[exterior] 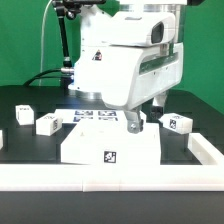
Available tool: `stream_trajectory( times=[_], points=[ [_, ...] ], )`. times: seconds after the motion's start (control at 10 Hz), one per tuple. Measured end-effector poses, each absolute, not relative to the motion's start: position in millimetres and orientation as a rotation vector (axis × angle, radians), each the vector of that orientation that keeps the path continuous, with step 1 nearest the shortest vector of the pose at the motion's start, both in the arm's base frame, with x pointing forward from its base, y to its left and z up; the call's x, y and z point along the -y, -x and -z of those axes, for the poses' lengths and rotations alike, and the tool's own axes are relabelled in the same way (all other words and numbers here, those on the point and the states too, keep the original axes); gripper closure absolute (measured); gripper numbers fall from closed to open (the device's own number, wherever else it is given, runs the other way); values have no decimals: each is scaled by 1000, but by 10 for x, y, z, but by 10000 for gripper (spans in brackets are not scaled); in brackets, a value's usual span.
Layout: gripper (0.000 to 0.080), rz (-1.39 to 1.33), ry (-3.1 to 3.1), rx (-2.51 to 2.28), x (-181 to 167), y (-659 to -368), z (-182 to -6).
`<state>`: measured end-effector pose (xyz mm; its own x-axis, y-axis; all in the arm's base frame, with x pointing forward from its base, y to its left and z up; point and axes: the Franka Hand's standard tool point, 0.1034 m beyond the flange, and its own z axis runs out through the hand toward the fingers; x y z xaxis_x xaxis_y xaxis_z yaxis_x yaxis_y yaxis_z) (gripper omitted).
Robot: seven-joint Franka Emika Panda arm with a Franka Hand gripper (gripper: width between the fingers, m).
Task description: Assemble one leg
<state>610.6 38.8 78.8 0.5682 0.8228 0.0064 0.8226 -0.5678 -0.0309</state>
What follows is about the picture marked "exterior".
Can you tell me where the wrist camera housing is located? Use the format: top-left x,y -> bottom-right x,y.
107,11 -> 176,47

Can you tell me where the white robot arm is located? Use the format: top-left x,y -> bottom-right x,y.
69,0 -> 187,133

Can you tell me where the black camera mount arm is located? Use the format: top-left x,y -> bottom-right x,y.
51,0 -> 108,69

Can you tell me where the white front fence wall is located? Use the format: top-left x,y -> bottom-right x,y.
0,164 -> 224,192

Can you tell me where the black cable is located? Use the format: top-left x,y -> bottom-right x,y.
23,68 -> 75,88

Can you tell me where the white tag sheet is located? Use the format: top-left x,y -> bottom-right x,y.
55,109 -> 126,124

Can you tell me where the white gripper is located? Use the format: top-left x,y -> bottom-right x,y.
100,43 -> 183,134

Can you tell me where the white cable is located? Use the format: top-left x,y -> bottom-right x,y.
39,0 -> 54,87

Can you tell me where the white fence wall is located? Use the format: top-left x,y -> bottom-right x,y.
0,164 -> 224,192
188,133 -> 224,166

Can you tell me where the white square table top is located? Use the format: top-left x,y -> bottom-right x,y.
61,120 -> 161,166

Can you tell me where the white right fence wall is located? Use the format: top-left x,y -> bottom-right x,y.
188,133 -> 224,166

